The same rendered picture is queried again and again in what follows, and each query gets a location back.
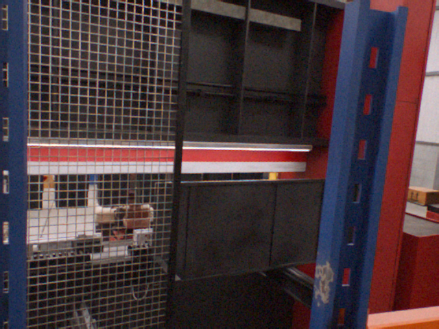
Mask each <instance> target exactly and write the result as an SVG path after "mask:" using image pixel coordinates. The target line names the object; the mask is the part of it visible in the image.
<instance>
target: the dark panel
mask: <svg viewBox="0 0 439 329"><path fill-rule="evenodd" d="M325 179H326V178H309V179H279V180H223V181H194V182H180V206H179V219H178V242H177V254H176V275H177V276H178V277H179V278H180V279H181V281H180V284H187V283H192V282H196V281H201V280H209V279H214V278H223V277H227V276H236V275H240V274H245V273H254V272H258V271H267V270H271V269H280V268H285V267H293V266H299V265H306V264H311V263H316V262H317V256H318V243H319V237H320V224H321V218H322V205H323V198H324V186H325Z"/></svg>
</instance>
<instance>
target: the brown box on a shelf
mask: <svg viewBox="0 0 439 329"><path fill-rule="evenodd" d="M407 202H410V203H413V204H416V205H420V206H427V205H428V204H439V191H436V190H432V189H428V188H423V187H415V186H411V187H409V193H408V199H407Z"/></svg>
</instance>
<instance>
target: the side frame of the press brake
mask: <svg viewBox="0 0 439 329"><path fill-rule="evenodd" d="M350 2H352V1H350ZM350 2H348V3H350ZM345 6H346V3H345V4H344V10H341V11H338V12H333V13H330V14H329V17H328V23H327V37H326V45H325V51H324V57H323V65H322V78H321V85H320V95H327V98H326V99H322V98H319V102H325V104H326V106H318V118H317V125H316V138H323V139H329V145H312V148H311V150H307V161H306V169H305V171H300V172H278V175H277V180H279V179H309V178H326V172H327V160H328V154H329V148H330V141H331V128H332V122H333V109H334V102H335V90H336V83H337V70H338V64H339V63H340V51H341V44H342V32H343V25H344V13H345ZM397 6H403V7H407V8H409V11H407V22H406V28H405V38H404V44H403V55H401V65H400V71H399V81H398V87H397V92H396V103H395V109H394V114H393V120H392V130H391V135H390V146H389V152H388V162H387V168H386V174H385V184H384V190H383V201H381V211H380V217H379V227H378V233H377V244H376V249H375V259H374V265H373V270H372V281H371V288H370V297H369V303H368V308H369V315H374V314H380V313H391V312H392V305H393V299H394V290H395V284H396V275H397V269H398V263H399V254H400V248H401V239H402V233H403V224H404V218H405V209H406V204H407V199H408V193H409V187H410V178H411V172H412V163H413V157H414V148H415V142H416V133H417V127H418V122H419V117H420V107H421V102H422V97H423V87H424V82H425V72H427V62H428V57H429V46H430V40H431V31H432V29H433V25H434V15H435V10H436V0H370V9H372V10H380V11H384V12H393V11H396V9H397ZM316 263H317V262H316ZM316 263H311V264H306V265H299V266H298V270H300V271H301V272H303V273H305V274H307V275H308V276H311V278H313V279H314V280H315V274H316ZM292 313H293V317H292V324H291V329H309V327H310V321H311V310H309V309H308V308H306V307H305V306H304V305H303V304H301V303H300V302H299V301H298V300H296V299H294V310H293V311H292Z"/></svg>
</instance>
